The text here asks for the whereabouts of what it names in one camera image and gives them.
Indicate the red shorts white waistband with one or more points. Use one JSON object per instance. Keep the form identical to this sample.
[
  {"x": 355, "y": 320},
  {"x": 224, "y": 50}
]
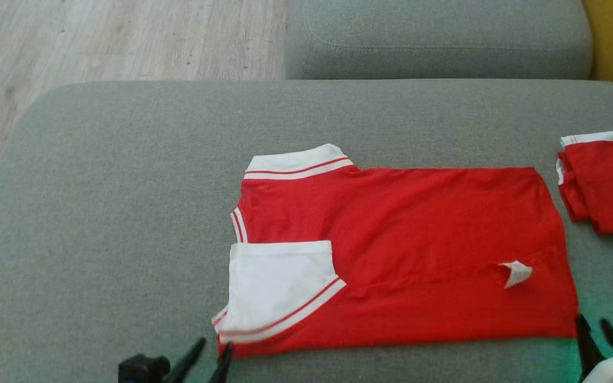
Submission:
[{"x": 610, "y": 186}]

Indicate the large grey sofa seat cushion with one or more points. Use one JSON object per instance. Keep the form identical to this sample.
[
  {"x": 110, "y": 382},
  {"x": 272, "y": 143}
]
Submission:
[{"x": 125, "y": 213}]

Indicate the red shirt white sleeves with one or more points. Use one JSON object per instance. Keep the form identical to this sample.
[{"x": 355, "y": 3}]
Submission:
[{"x": 418, "y": 239}]

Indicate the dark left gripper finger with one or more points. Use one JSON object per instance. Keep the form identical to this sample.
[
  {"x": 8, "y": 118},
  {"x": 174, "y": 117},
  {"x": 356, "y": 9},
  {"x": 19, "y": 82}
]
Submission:
[
  {"x": 187, "y": 364},
  {"x": 224, "y": 364}
]

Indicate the small grey sofa cushion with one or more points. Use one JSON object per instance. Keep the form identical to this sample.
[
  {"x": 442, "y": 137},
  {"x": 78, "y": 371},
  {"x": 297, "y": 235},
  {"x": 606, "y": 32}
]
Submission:
[{"x": 439, "y": 37}]

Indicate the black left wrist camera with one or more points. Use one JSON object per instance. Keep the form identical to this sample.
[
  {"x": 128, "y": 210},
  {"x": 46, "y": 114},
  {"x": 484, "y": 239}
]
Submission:
[{"x": 141, "y": 369}]

